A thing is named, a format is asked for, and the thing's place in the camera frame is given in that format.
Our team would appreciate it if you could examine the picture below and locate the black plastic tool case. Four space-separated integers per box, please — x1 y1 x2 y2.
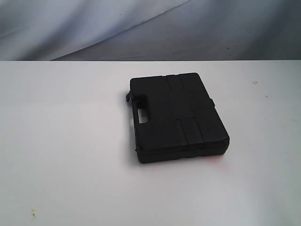
126 73 230 163

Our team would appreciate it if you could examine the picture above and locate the white backdrop cloth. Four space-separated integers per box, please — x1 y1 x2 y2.
0 0 301 61

